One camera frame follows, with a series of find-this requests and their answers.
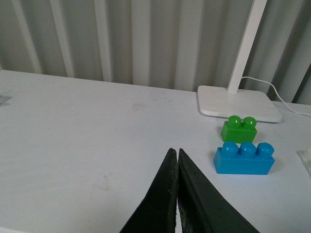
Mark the blue three-stud block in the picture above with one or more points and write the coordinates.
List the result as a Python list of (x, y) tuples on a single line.
[(246, 159)]

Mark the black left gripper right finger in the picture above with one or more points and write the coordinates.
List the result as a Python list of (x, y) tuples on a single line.
[(202, 208)]

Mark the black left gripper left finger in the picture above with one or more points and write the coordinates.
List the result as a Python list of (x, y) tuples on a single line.
[(157, 211)]

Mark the green two-stud block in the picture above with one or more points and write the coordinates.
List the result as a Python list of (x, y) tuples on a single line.
[(239, 130)]

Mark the white desk lamp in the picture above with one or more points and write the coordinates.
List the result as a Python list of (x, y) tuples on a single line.
[(224, 102)]

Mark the white studded base plate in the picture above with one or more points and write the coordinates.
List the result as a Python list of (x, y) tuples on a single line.
[(305, 157)]

